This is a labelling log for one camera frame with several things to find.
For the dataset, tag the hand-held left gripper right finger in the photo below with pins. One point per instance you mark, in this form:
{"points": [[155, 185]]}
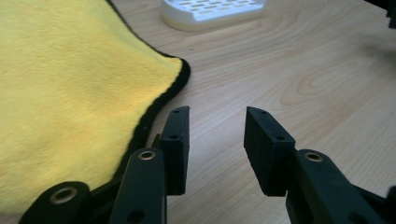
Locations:
{"points": [[267, 155]]}

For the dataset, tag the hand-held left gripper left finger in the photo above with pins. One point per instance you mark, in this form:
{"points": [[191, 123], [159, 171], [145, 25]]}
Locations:
{"points": [[176, 149]]}

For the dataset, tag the yellow towel with black edge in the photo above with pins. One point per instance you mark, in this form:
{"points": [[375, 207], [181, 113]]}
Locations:
{"points": [[68, 93]]}

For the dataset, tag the white slotted soap dish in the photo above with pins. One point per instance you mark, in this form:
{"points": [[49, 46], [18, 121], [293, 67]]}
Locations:
{"points": [[211, 12]]}

